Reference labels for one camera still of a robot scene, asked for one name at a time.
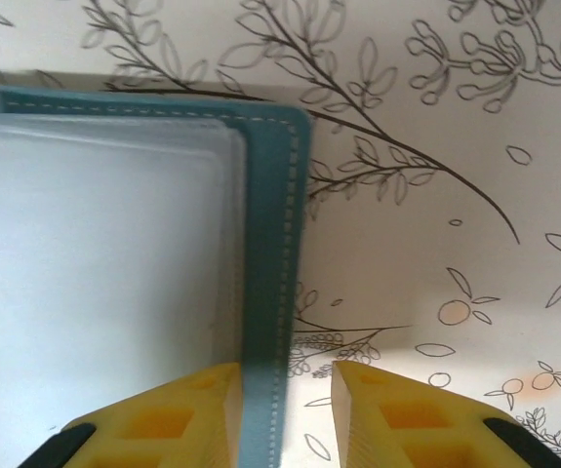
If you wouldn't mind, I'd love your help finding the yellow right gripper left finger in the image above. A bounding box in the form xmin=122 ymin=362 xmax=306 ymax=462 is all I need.
xmin=19 ymin=362 xmax=244 ymax=468

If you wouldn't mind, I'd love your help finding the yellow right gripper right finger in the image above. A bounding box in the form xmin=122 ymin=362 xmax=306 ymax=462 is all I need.
xmin=331 ymin=360 xmax=561 ymax=468

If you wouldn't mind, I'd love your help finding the teal leather card holder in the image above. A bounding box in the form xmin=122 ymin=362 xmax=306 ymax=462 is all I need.
xmin=0 ymin=81 xmax=311 ymax=468

